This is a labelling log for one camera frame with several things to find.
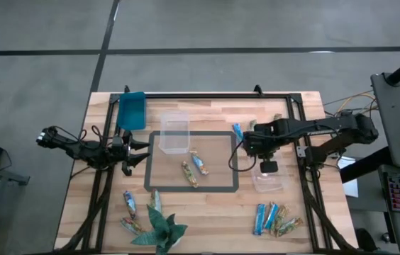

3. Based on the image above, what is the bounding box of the clear mat with grey border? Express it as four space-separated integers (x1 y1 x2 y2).
143 130 240 193

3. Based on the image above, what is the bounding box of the black cart foot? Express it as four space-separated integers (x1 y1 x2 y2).
355 228 378 253

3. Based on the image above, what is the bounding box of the black diagonal frame brace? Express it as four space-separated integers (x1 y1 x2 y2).
301 183 359 253
56 169 116 253

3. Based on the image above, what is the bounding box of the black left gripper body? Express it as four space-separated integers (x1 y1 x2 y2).
111 130 133 177

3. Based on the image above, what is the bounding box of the tall clear plastic container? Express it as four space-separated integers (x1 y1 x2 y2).
159 111 191 155

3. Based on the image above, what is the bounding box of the black cart crossbar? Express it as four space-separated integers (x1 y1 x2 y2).
340 147 392 183

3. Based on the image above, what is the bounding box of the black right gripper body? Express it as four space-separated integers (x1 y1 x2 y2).
242 129 281 174

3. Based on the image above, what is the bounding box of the white green wrapper granola bar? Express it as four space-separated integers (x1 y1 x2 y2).
149 188 163 213

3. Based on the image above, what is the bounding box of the grey side stand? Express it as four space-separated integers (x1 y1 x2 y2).
0 159 30 255

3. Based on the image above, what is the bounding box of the green red wrapper granola bar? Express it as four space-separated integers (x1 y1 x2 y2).
120 217 147 236

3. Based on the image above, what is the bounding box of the green artificial plant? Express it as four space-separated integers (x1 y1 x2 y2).
130 204 189 255

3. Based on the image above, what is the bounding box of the blue plastic bin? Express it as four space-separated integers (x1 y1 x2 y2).
116 91 148 131

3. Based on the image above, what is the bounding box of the white paper sheet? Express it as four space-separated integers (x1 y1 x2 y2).
336 155 360 198

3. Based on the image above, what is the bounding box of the yellow cable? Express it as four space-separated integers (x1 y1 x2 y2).
334 91 377 118

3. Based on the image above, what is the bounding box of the blue orange wrapper granola bar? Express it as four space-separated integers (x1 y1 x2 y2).
123 190 138 220

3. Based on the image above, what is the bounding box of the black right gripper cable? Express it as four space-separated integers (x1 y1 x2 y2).
228 140 257 174

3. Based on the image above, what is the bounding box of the shallow clear plastic container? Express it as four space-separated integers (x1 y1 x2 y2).
250 155 291 194

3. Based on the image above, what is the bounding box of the grey metal cart shelf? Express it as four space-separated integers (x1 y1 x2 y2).
370 72 400 169

